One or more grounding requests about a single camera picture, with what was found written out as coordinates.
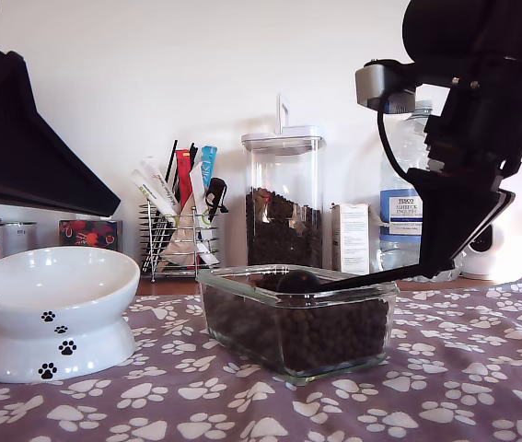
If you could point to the black plastic measuring scoop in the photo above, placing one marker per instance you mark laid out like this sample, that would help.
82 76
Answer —
297 282

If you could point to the purple paw print tablecloth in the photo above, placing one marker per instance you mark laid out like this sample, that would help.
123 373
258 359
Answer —
242 405

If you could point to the white tissue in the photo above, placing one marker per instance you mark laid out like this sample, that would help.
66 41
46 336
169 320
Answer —
95 217

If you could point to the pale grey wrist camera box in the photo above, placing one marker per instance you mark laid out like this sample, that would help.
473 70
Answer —
375 85

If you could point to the white sachet green lettering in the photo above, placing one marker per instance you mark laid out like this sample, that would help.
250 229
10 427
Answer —
150 195

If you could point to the small white round camera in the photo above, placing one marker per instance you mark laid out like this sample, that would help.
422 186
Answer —
477 267

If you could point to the blue sachet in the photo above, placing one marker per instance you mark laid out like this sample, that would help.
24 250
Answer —
208 166

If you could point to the tall clear jar white lid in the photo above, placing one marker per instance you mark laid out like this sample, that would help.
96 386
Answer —
283 161

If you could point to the black clip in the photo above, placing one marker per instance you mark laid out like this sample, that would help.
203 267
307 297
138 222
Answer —
216 186

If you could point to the white paw print cat bowl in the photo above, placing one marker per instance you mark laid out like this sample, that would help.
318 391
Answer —
58 276

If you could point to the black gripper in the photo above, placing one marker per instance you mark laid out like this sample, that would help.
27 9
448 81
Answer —
495 115

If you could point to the silver tin can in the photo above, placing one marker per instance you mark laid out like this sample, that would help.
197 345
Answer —
21 237

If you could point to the large clear water bottle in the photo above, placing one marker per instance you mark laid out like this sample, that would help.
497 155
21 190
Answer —
401 212

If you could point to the red floral tissue box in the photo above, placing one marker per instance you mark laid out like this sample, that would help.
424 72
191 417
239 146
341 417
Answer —
90 237

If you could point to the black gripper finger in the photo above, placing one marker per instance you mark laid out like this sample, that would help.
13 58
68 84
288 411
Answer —
21 119
12 184

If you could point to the small white cardboard box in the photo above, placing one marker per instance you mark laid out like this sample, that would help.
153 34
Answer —
352 239

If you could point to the thin black stick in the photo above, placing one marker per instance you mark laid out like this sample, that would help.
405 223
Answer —
170 161
193 154

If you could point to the brown cat food kibble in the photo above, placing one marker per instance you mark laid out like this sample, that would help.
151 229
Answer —
283 239
325 336

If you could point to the beige paper packet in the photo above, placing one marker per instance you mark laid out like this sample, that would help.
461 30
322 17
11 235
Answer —
180 244

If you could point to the rectangular clear glass food dish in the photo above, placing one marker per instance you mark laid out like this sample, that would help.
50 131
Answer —
298 378

